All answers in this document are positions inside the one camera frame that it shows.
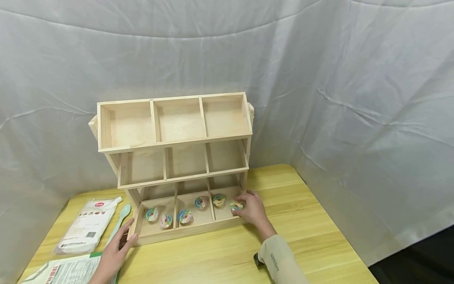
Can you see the person's left hand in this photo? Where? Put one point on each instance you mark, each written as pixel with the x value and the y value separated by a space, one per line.
pixel 111 260

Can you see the person's right hand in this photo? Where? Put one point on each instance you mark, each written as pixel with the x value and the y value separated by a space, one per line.
pixel 255 213

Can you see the person's right fingers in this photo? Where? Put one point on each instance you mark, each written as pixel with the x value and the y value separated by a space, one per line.
pixel 246 197

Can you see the person's left thumb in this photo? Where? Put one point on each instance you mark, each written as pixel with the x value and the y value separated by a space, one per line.
pixel 131 240

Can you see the person's right thumb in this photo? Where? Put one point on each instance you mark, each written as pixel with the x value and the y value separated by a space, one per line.
pixel 239 213

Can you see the person's left index finger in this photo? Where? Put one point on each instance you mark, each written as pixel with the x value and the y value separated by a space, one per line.
pixel 126 227

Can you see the person's left fingers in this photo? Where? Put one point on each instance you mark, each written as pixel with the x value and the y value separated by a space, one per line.
pixel 110 241

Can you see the small jelly cup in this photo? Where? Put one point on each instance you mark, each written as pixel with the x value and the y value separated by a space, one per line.
pixel 152 214
pixel 235 205
pixel 185 216
pixel 201 202
pixel 219 200
pixel 166 221

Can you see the light green plastic spoon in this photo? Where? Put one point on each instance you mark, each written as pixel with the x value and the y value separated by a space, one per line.
pixel 122 217

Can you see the white spouted pouch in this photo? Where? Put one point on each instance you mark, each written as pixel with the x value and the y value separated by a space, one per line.
pixel 87 227

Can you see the black wrist band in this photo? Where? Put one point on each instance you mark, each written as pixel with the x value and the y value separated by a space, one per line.
pixel 258 260

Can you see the printed green-edged packet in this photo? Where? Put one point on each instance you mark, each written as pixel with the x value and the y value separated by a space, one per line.
pixel 67 272

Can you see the wooden three-tier shelf rack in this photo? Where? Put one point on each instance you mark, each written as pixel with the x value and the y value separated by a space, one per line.
pixel 181 122

